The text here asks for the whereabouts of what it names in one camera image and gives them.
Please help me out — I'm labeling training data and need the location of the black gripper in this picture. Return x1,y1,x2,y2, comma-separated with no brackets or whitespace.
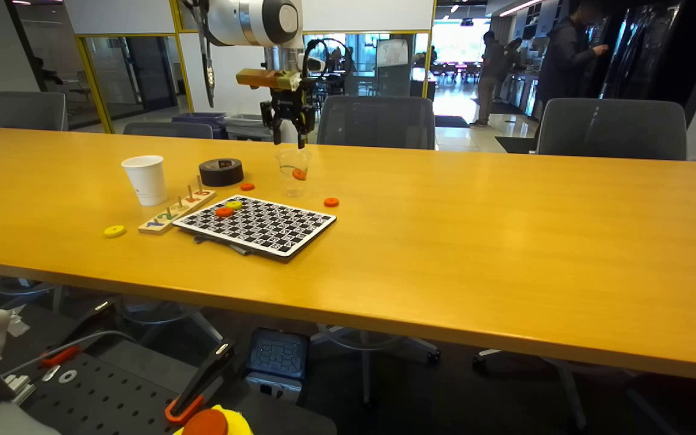
259,86,320,153

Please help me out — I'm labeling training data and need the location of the transparent plastic cup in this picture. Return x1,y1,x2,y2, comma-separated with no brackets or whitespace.
276,141,311,198

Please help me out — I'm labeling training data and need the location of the white paper cup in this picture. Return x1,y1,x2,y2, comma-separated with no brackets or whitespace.
118,153,169,211

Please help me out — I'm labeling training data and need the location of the black tape roll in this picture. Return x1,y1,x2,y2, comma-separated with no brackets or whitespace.
199,158,247,188

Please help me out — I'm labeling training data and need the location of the grey office chair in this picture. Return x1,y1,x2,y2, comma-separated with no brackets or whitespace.
472,347,610,435
310,324,444,406
535,97,688,162
121,112,230,141
317,95,437,153
0,91,71,133

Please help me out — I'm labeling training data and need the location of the black white checkered calibration board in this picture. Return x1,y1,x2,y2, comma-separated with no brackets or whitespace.
171,194,339,262

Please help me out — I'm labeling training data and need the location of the wooden number puzzle board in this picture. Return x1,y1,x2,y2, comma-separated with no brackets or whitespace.
137,186,218,237

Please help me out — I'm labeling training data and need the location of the yellow framed glass partition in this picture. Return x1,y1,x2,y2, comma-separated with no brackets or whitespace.
61,0,439,147

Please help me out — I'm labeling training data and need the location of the person in corridor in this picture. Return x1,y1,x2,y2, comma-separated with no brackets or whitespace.
476,29,512,127

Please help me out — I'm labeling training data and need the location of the blue grey box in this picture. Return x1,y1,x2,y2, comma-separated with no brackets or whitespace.
244,326,311,401

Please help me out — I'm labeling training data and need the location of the person in dark jacket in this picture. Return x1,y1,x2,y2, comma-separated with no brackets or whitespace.
536,0,612,107

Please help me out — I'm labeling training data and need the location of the yellow red emergency stop button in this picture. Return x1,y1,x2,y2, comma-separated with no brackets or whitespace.
171,404,257,435

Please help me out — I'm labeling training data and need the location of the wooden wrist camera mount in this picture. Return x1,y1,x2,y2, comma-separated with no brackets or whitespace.
234,69,304,93

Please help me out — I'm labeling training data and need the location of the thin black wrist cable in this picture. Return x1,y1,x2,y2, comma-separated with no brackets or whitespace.
177,0,345,107

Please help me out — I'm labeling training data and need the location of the black tool with red handle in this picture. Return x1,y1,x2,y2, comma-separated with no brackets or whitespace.
161,342,237,430

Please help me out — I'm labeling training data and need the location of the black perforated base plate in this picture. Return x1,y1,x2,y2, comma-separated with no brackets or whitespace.
8,336,241,435

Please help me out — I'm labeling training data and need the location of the red handled screwdriver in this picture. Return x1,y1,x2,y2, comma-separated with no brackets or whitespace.
38,347,83,372

